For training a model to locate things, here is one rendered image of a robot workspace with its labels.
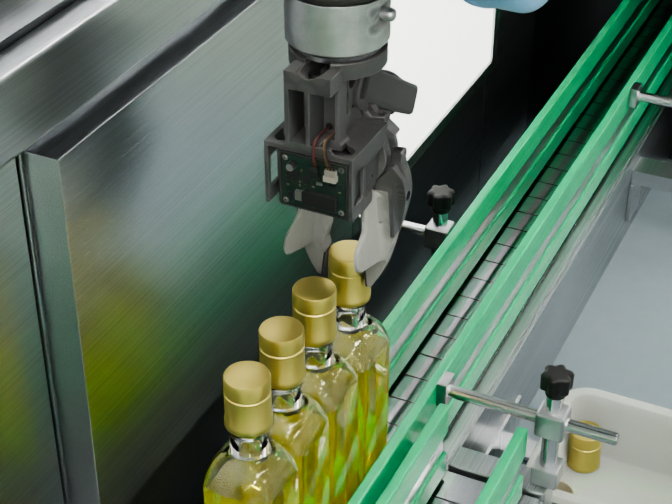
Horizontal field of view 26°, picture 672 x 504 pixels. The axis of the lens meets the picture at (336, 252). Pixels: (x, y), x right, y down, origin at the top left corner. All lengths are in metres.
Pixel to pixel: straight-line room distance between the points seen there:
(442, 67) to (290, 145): 0.64
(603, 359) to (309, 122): 0.79
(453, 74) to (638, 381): 0.41
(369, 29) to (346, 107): 0.06
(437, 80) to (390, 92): 0.55
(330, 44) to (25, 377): 0.32
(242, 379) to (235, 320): 0.26
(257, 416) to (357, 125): 0.22
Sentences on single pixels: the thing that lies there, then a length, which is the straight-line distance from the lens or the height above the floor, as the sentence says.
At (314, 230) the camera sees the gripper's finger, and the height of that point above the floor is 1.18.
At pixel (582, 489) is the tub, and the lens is 1.53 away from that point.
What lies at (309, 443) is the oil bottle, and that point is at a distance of 1.11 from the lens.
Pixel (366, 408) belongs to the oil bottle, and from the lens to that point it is 1.21.
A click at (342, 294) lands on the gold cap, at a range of 1.16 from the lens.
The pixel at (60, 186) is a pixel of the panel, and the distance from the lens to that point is 0.99.
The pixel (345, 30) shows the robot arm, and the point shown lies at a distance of 1.00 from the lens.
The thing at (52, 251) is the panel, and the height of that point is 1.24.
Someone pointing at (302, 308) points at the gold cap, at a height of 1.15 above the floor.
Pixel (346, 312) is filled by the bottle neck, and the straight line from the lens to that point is 1.17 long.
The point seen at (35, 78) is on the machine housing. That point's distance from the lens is 0.95.
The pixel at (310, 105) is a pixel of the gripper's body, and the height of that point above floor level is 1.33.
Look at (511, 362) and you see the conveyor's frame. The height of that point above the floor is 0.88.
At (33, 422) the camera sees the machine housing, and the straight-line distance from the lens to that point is 1.10.
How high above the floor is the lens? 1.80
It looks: 34 degrees down
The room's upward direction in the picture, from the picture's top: straight up
